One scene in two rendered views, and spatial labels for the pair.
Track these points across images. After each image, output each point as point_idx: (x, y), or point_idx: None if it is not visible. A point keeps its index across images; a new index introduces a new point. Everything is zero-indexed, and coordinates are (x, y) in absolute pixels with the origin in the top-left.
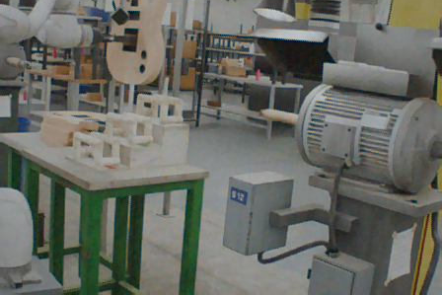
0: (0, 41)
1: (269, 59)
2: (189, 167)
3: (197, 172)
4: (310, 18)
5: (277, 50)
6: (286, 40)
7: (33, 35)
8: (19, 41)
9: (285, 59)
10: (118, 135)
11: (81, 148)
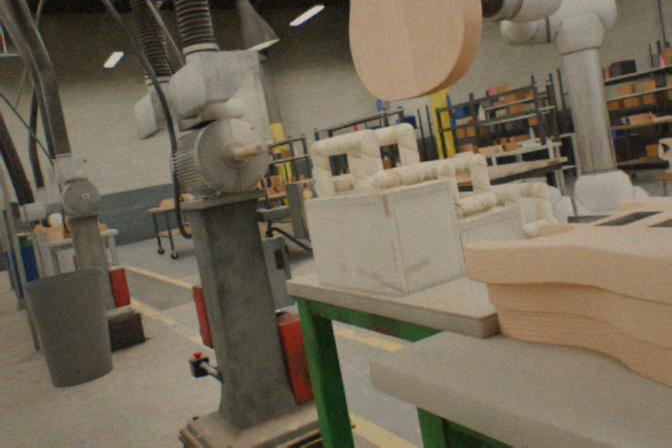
0: (518, 46)
1: (240, 87)
2: (316, 280)
3: (309, 274)
4: (217, 50)
5: (226, 76)
6: (210, 64)
7: (511, 30)
8: (516, 41)
9: (213, 88)
10: (467, 218)
11: (539, 220)
